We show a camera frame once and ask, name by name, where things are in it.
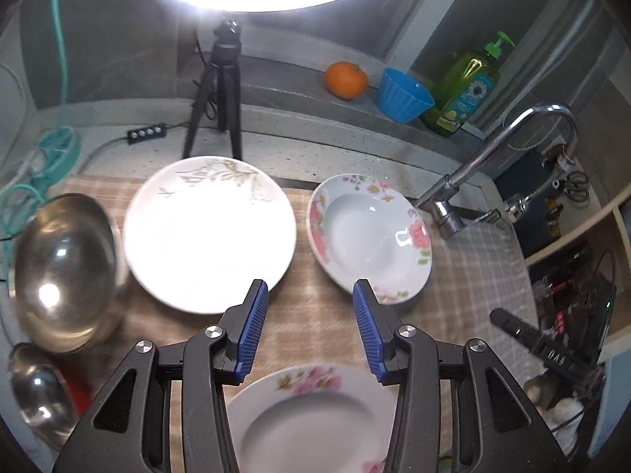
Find white open shelf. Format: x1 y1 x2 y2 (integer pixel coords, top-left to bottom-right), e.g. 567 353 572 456
523 158 631 356

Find black tripod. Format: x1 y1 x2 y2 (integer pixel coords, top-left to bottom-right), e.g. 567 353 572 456
182 20 243 161

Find black inline light remote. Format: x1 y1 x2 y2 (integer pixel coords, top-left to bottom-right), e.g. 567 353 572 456
127 121 166 145

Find pink floral deep plate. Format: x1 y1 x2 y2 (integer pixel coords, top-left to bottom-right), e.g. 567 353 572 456
308 173 433 305
226 365 400 473

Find green dish soap bottle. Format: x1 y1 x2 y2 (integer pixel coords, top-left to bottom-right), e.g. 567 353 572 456
420 31 516 138

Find chrome faucet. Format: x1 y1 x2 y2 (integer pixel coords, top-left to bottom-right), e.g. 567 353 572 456
414 102 580 240

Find small steel bowl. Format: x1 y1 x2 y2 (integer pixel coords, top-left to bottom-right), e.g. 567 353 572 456
7 342 80 451

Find chrome spray hose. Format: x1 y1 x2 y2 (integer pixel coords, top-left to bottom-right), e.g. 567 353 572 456
503 155 580 220

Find red bowl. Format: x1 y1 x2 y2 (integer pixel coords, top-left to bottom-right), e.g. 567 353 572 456
59 365 92 419

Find blue ribbed bowl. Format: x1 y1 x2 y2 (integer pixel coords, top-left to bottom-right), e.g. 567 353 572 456
375 68 435 125

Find black scissors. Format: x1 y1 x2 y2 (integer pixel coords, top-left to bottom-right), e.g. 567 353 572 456
567 171 590 203

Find orange tangerine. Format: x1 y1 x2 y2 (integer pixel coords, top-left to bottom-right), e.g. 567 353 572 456
325 61 369 99

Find large white leaf-print plate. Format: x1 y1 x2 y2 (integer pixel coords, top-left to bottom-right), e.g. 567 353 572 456
123 156 297 315

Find teal round power strip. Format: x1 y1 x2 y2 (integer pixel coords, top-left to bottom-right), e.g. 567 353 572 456
37 125 82 175

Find beige plaid cloth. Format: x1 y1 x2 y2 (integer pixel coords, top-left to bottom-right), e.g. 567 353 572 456
59 175 536 459

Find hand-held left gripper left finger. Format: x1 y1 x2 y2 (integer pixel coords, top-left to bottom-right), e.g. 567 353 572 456
52 279 269 473

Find black light cable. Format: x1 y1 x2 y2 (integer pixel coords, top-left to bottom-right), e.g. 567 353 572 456
74 30 220 163

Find teal cable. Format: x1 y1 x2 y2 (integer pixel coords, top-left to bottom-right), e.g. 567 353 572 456
0 0 70 242

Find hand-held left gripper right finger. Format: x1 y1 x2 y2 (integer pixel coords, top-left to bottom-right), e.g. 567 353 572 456
352 279 573 473

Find person's right hand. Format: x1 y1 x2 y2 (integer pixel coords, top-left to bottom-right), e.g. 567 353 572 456
525 374 597 454

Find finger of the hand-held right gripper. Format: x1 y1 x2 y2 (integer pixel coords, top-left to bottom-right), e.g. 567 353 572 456
490 308 548 356

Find large steel bowl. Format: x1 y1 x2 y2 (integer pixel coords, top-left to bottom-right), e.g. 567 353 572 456
14 193 130 354

